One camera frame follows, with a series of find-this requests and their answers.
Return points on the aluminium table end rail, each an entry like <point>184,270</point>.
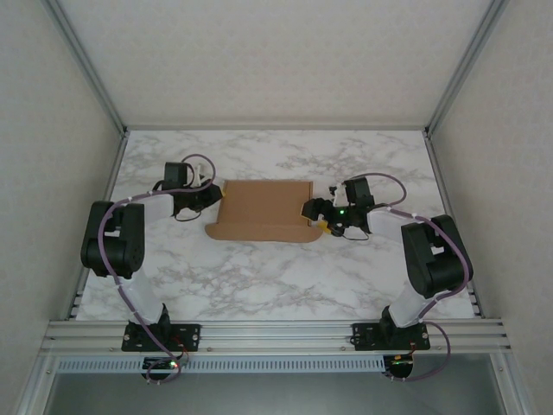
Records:
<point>276,128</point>

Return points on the aluminium frame leg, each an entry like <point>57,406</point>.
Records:
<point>512,384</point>
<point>38,384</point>

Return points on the small circuit board with LED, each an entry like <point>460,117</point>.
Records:
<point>162,365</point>
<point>402,365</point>

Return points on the brown cardboard paper box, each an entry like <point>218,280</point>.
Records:
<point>259,207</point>

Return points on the aluminium frame post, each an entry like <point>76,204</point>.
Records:
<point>463,65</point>
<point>89,65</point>

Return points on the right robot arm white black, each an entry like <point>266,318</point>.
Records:
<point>384,227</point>

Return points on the aluminium mounting rail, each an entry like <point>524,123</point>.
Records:
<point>276,337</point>

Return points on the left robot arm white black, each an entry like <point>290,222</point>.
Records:
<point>144,298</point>

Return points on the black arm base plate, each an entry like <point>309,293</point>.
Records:
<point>190,335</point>
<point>367,337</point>

